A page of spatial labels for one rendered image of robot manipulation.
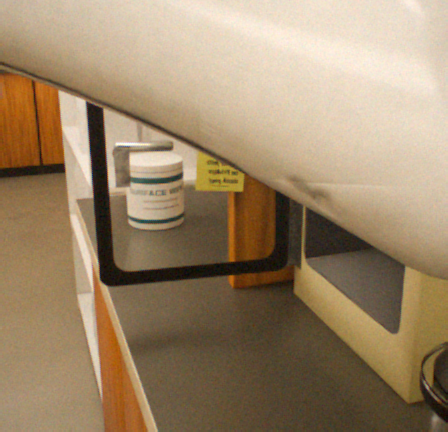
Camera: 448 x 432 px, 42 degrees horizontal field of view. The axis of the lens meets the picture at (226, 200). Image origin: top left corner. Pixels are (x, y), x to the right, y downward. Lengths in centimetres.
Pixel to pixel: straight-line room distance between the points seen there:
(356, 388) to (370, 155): 60
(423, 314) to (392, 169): 52
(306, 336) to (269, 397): 16
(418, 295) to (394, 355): 10
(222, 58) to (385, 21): 6
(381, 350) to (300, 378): 11
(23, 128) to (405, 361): 504
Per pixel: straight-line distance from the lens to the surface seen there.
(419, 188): 22
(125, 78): 26
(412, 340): 74
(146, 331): 91
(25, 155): 564
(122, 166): 86
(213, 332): 90
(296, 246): 98
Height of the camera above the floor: 139
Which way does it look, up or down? 17 degrees down
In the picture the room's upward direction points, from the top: straight up
